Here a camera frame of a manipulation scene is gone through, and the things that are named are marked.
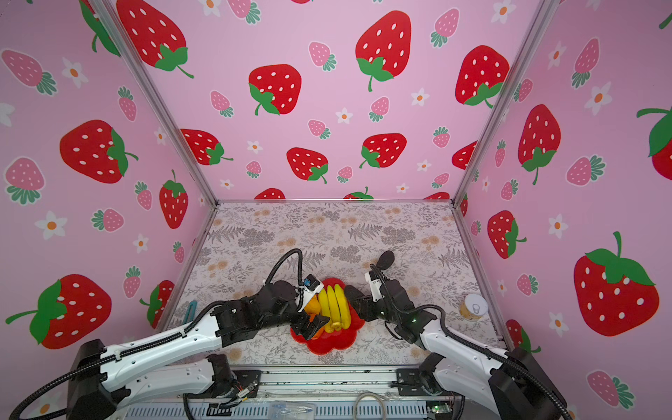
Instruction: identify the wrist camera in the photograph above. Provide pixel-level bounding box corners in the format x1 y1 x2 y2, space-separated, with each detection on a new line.
365 271 383 302
304 274 324 295

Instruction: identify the teal tool at wall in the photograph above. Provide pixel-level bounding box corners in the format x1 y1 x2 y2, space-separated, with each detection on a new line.
183 300 198 324

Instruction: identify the red flower-shaped bowl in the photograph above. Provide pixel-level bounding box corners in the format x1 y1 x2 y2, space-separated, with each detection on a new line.
290 278 365 355

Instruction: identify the dark avocado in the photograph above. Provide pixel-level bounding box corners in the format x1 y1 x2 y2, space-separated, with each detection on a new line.
376 250 396 271

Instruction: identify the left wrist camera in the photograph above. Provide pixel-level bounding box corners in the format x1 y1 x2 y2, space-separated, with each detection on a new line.
304 274 324 295

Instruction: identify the white lidded can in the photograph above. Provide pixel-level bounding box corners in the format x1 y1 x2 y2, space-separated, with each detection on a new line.
460 293 489 320

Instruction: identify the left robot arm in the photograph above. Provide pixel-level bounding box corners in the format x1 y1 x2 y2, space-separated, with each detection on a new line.
9 248 326 419

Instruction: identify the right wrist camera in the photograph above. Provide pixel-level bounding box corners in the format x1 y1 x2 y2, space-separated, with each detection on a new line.
365 271 383 302

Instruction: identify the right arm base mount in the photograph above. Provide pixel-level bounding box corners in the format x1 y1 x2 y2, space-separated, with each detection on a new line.
390 367 445 397

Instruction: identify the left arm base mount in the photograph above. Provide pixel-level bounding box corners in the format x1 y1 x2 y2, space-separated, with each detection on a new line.
205 369 262 404

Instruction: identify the yellow banana bunch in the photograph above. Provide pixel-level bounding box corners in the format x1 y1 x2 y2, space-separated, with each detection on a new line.
318 283 352 334

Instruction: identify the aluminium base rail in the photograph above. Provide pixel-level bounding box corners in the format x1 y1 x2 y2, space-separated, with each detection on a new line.
113 365 497 419

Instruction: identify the yellow pear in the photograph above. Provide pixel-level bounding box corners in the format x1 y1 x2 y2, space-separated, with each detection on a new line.
304 296 321 315

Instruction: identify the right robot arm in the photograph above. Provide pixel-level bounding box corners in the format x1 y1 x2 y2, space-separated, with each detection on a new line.
345 280 572 419

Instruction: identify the grey cable loop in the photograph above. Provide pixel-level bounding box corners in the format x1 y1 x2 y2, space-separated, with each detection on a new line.
352 392 390 420

